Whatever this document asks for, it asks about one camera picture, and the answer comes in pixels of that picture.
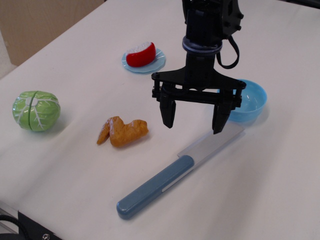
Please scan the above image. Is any black cable bottom left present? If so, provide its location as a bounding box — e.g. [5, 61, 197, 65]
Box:
[0, 214, 31, 240]

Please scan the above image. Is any aluminium table frame rail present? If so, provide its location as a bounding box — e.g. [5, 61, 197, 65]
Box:
[0, 201, 19, 234]

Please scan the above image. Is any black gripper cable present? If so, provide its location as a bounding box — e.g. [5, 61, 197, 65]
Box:
[216, 34, 240, 70]

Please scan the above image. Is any light blue toy plate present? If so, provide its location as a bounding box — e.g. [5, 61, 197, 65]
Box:
[121, 48, 166, 74]

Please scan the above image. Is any light blue plastic bowl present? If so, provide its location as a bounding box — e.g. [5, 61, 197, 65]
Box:
[222, 79, 267, 123]

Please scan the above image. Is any blue handled toy knife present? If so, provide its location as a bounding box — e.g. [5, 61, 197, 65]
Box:
[116, 122, 244, 220]

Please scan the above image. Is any brown toy chicken wing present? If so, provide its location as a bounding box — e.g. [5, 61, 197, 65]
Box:
[96, 116, 149, 148]

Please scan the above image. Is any green toy cabbage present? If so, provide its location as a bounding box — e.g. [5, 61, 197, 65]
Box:
[12, 90, 61, 132]

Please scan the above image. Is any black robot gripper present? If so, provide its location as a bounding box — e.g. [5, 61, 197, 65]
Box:
[151, 42, 246, 135]

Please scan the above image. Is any black table corner bracket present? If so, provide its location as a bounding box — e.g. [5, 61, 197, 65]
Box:
[18, 212, 62, 240]

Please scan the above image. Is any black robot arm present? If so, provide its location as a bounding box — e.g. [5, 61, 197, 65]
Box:
[151, 0, 246, 134]

